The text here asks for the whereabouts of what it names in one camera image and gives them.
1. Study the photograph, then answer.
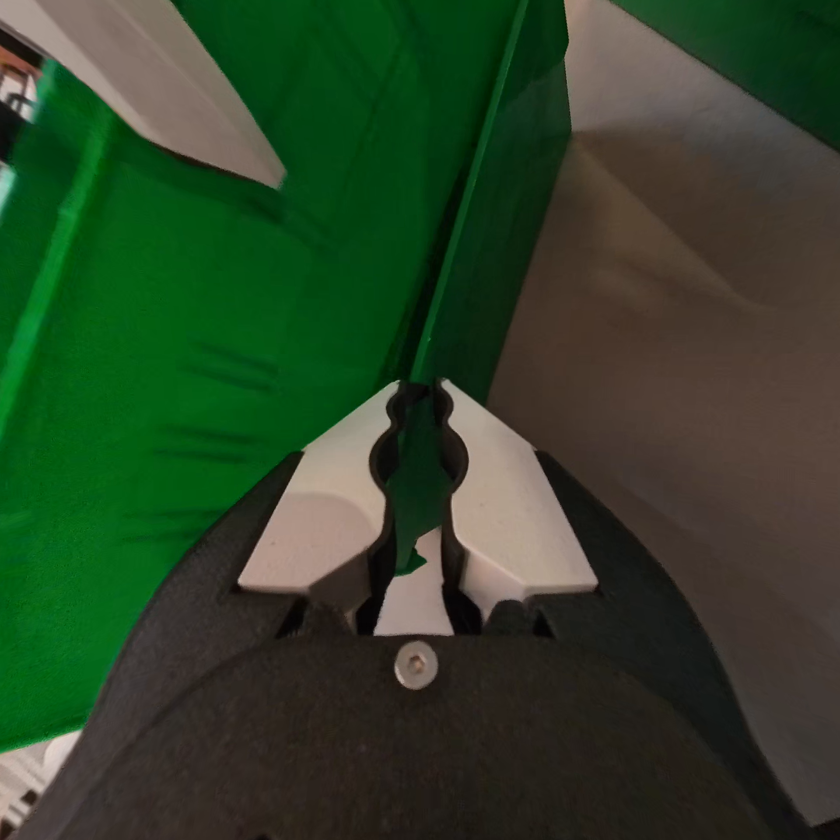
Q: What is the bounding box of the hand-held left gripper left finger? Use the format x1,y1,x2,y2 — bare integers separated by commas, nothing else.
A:
238,379,403,636

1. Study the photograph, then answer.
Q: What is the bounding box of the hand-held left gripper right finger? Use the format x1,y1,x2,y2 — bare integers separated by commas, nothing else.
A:
434,378,599,624

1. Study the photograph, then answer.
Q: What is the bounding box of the green plastic bin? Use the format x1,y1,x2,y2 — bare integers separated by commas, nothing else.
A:
0,0,573,754
610,0,840,153

